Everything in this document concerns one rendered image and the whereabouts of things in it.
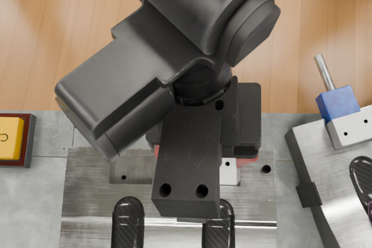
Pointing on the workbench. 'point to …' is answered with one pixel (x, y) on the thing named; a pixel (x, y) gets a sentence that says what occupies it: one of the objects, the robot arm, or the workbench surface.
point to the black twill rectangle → (309, 195)
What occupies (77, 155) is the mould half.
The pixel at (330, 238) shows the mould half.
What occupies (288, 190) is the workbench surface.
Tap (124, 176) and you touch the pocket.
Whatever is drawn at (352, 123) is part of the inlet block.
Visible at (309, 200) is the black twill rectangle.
